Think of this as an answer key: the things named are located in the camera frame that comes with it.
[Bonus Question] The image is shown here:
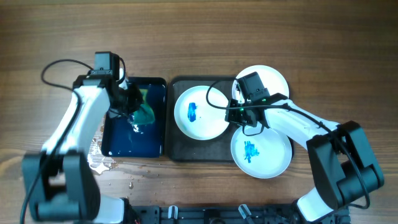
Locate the green yellow sponge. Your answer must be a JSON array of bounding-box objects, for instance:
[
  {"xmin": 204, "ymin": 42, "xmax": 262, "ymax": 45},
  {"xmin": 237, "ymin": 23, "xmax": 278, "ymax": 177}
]
[{"xmin": 133, "ymin": 89, "xmax": 155, "ymax": 125}]

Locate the white plate blue stain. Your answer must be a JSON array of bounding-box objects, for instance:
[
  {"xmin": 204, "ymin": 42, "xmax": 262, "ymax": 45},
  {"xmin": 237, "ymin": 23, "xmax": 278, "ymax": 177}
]
[{"xmin": 174, "ymin": 85, "xmax": 229, "ymax": 141}]

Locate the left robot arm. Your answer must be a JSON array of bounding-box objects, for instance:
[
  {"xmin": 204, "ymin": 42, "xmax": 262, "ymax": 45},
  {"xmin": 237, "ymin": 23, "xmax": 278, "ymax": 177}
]
[{"xmin": 19, "ymin": 75, "xmax": 142, "ymax": 223}]

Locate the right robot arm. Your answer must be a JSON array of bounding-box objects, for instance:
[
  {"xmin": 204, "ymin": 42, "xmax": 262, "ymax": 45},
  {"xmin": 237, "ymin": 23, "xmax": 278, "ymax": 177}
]
[{"xmin": 225, "ymin": 93, "xmax": 384, "ymax": 222}]

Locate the blue rectangular water tray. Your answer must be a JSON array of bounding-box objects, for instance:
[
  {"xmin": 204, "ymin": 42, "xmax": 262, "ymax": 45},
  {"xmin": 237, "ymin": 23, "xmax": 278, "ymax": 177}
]
[{"xmin": 101, "ymin": 77, "xmax": 167, "ymax": 158}]

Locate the left black cable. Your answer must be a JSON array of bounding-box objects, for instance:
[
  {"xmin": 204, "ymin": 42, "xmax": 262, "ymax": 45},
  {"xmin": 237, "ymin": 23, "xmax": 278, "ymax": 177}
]
[{"xmin": 19, "ymin": 58, "xmax": 95, "ymax": 224}]

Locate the black cable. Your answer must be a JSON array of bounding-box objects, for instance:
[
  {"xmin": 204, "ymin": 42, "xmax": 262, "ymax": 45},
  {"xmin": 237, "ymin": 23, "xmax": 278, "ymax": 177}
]
[
  {"xmin": 205, "ymin": 79, "xmax": 371, "ymax": 210},
  {"xmin": 19, "ymin": 58, "xmax": 95, "ymax": 224}
]

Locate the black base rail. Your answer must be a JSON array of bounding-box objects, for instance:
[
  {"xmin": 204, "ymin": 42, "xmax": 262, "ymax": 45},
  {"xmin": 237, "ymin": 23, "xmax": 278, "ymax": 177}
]
[{"xmin": 124, "ymin": 203, "xmax": 351, "ymax": 224}]

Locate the right black cable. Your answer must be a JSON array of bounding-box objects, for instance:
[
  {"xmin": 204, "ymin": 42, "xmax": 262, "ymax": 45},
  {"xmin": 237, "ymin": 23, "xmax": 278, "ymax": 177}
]
[{"xmin": 205, "ymin": 79, "xmax": 371, "ymax": 210}]

